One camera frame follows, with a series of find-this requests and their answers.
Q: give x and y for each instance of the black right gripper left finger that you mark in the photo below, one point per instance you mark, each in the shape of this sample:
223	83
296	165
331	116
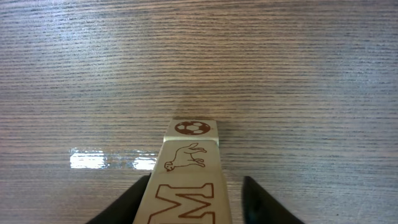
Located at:
123	210

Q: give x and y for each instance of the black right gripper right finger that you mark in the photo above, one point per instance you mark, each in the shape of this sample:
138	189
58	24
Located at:
260	207

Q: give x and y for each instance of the red sided plain block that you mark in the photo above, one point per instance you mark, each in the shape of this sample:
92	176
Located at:
193	158

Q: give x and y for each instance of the yellow sided plain block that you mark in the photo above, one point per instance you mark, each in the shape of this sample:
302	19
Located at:
192	129

